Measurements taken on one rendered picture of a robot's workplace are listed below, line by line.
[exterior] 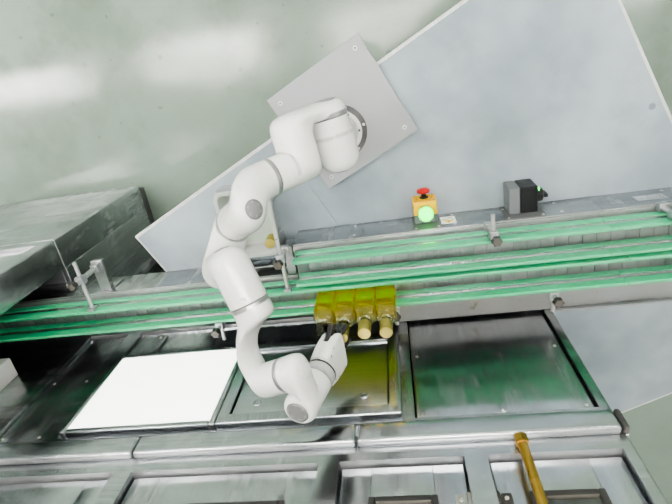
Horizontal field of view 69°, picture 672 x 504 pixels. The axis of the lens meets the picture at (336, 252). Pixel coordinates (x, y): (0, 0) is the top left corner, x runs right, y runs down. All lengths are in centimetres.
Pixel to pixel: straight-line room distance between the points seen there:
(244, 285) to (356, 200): 66
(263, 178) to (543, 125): 86
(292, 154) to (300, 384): 49
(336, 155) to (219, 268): 39
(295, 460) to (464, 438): 38
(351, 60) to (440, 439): 101
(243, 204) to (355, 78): 61
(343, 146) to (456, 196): 52
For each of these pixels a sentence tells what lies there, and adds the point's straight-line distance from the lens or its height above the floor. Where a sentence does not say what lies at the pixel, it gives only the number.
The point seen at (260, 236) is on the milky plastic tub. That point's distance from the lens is 163.
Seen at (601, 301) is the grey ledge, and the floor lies 88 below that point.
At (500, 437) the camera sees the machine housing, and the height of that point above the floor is 139.
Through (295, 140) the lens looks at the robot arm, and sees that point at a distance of 111.
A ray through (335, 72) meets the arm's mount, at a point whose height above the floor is 77.
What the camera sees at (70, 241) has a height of 68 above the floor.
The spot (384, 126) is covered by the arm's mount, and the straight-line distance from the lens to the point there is 148.
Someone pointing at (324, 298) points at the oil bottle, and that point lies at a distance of 143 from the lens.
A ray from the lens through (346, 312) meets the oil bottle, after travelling 135.
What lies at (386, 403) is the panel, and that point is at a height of 128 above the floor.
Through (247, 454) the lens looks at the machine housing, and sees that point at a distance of 127.
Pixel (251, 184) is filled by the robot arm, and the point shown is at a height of 128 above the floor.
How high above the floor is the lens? 223
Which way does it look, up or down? 65 degrees down
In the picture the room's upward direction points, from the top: 168 degrees counter-clockwise
